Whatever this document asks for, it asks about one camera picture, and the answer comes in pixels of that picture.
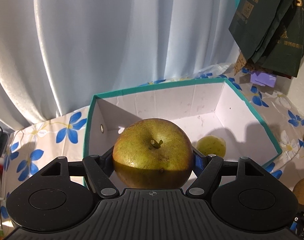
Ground yellow pear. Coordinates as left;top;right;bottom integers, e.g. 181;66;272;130
195;135;226;158

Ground large green-red apple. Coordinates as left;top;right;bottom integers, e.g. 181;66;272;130
112;118;194;189

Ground brown kiwi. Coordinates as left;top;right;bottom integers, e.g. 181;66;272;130
293;179;304;205

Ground teal cardboard box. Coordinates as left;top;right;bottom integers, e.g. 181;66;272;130
84;78;281;166

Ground floral tablecloth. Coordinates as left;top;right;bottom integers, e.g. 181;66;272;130
0;68;304;239

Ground purple paper box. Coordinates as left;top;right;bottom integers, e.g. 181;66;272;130
251;71;276;88

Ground white curtain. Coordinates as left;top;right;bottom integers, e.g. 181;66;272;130
0;0;239;130

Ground dark green hanging bags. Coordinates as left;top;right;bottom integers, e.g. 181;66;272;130
229;0;304;78

